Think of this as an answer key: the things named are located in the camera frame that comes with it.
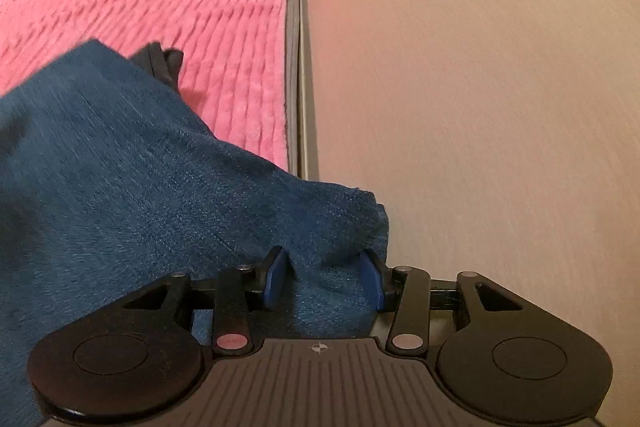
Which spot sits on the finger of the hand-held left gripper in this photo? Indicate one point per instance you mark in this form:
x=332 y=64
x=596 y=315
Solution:
x=162 y=62

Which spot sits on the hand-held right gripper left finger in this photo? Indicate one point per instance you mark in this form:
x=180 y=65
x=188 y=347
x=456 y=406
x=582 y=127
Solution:
x=274 y=279

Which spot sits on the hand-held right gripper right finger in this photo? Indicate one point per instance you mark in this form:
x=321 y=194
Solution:
x=371 y=279

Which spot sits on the blue denim jeans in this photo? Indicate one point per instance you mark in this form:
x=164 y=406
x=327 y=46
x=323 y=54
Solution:
x=125 y=187

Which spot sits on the grey bed frame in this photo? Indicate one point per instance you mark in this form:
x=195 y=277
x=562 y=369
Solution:
x=300 y=82

